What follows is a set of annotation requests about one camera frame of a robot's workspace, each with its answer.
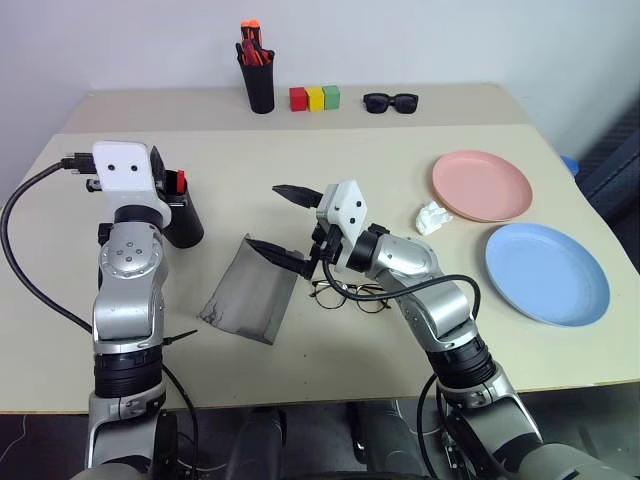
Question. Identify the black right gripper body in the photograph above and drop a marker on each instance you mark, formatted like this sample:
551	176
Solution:
325	245

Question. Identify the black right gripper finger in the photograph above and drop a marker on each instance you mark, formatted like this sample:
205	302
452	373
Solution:
297	195
277	255

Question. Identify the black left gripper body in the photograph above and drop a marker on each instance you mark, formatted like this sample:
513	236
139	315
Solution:
159	172

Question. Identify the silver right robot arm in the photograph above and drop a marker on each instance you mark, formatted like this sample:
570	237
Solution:
440	305

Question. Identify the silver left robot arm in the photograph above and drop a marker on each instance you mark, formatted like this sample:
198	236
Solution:
131	305

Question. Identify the grey glasses case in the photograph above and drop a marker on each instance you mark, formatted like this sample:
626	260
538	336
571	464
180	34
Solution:
250	295

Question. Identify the black tool holder cup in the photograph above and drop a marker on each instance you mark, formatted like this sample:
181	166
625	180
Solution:
258	85

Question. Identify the thin-framed eyeglasses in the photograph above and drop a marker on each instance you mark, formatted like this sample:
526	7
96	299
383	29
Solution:
345	295

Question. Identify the red block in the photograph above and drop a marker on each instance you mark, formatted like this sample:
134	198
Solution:
298	99

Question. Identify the yellow block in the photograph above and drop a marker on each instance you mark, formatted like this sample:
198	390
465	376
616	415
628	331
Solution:
315	100

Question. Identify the green block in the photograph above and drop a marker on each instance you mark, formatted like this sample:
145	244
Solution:
331	97

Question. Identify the crumpled white tissue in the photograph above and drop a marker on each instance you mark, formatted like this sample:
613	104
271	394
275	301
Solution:
432	217

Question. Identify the black zip tie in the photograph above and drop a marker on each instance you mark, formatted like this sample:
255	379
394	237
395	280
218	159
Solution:
180	337

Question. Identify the black sunglasses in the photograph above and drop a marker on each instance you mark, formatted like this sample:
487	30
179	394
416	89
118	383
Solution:
391	102

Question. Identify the tall orange black screwdriver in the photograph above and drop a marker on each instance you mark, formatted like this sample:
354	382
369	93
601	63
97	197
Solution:
250	32

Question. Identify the pink plate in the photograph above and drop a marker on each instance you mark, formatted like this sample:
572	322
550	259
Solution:
480	182

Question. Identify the blue plate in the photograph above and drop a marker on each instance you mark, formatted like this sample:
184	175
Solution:
545	272

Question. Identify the blue round object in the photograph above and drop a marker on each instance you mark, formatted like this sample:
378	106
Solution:
570	165

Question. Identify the dark chair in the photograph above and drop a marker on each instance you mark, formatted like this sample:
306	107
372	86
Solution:
615	165

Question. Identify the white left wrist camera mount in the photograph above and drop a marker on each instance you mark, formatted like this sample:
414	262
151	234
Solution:
122	170

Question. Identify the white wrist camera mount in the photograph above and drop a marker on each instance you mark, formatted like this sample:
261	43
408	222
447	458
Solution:
122	170
345	205

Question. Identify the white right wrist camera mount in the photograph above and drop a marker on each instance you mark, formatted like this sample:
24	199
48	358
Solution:
345	205

